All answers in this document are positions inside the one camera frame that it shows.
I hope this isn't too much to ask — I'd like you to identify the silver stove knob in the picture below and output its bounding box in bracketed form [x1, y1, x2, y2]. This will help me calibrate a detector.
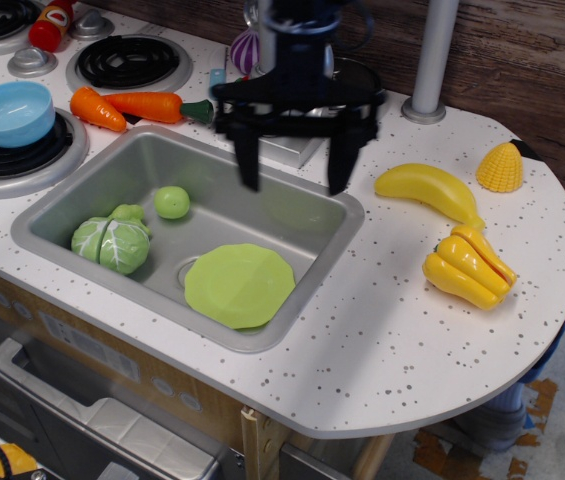
[69, 9, 115, 41]
[7, 47, 58, 78]

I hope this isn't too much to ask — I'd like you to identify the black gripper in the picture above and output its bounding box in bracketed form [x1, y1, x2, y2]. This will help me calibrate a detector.
[212, 31, 385, 195]

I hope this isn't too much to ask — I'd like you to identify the yellow toy banana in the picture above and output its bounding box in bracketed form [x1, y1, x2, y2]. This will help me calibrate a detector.
[374, 163, 486, 231]

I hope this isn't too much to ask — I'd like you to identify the silver rear stove knob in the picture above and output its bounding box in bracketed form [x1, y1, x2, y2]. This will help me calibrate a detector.
[69, 9, 115, 41]

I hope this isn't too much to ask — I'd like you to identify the red toy ketchup bottle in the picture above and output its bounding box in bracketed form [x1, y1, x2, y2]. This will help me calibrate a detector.
[28, 0, 75, 52]

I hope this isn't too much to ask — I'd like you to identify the silver toy faucet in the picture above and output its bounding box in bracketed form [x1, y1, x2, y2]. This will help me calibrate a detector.
[243, 1, 322, 168]

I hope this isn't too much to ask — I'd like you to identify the blue toy utensil handle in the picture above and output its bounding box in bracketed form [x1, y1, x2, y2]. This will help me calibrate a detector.
[208, 68, 226, 100]

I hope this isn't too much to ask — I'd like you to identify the grey support pole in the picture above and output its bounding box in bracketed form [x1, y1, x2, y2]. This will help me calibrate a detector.
[402, 0, 459, 125]

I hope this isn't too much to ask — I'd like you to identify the green toy plate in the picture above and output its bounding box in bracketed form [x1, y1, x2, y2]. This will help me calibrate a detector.
[184, 243, 296, 330]

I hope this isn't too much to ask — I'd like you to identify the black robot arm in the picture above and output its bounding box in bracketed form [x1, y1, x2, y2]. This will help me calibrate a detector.
[212, 1, 385, 195]

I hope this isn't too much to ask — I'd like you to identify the yellow toy bell pepper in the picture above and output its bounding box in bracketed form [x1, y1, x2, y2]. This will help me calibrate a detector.
[422, 225, 517, 310]

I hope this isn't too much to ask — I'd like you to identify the orange toy carrot piece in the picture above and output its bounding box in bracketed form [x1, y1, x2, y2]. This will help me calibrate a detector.
[70, 87, 127, 133]

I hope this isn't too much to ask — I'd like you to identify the yellow object at bottom left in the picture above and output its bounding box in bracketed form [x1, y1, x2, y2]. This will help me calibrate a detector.
[0, 443, 38, 478]

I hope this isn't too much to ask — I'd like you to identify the yellow toy corn piece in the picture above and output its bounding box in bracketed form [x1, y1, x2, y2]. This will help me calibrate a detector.
[476, 142, 523, 193]

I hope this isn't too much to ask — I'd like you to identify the grey metal sink basin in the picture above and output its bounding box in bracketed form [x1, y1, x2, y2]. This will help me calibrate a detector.
[11, 126, 364, 352]

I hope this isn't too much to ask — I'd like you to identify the black front stove burner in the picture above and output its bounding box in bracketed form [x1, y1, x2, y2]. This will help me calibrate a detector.
[0, 109, 89, 199]

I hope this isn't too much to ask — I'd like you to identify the green toy cabbage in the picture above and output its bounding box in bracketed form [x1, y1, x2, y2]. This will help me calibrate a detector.
[71, 204, 151, 275]

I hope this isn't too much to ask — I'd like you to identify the silver toy pot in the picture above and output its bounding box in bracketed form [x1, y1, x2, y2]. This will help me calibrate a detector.
[329, 58, 385, 143]

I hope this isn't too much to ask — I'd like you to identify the purple striped toy onion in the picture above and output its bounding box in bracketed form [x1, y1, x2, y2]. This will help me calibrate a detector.
[229, 27, 260, 75]

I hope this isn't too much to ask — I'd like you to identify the green toy apple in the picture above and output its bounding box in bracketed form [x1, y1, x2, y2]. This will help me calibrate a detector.
[153, 186, 190, 220]

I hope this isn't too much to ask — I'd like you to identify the light blue toy bowl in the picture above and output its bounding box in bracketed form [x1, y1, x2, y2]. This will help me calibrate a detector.
[0, 81, 56, 148]

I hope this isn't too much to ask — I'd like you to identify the orange carrot with green top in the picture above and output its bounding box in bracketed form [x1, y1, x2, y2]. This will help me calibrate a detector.
[104, 92, 214, 124]

